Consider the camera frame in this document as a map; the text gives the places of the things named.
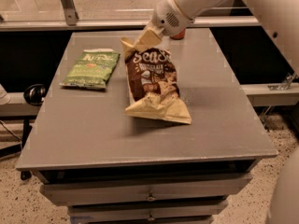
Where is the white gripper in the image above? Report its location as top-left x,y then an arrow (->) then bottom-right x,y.
134,0 -> 192,52

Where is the brown and yellow chip bag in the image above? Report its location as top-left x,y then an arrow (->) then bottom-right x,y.
121,37 -> 192,124

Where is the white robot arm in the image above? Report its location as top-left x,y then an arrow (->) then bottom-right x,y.
134,0 -> 299,224

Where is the green jalapeno chip bag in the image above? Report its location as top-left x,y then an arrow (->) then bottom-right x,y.
60,49 -> 120,90

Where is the orange soda can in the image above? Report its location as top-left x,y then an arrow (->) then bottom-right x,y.
171,29 -> 186,40

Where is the black round object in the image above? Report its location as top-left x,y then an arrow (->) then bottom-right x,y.
23,84 -> 47,106

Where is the grey drawer cabinet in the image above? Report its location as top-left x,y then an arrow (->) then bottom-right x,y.
17,29 -> 277,224

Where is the low grey side bench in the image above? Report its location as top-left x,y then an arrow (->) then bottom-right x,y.
0,92 -> 40,118

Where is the lower grey drawer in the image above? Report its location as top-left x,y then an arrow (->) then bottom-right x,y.
68,200 -> 228,224

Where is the grey drawer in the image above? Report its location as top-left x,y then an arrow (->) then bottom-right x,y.
68,200 -> 228,224
40,173 -> 252,206

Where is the upper grey drawer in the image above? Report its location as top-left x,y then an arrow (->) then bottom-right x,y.
40,173 -> 252,206

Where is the grey metal rail post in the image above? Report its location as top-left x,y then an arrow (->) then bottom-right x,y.
60,0 -> 78,26

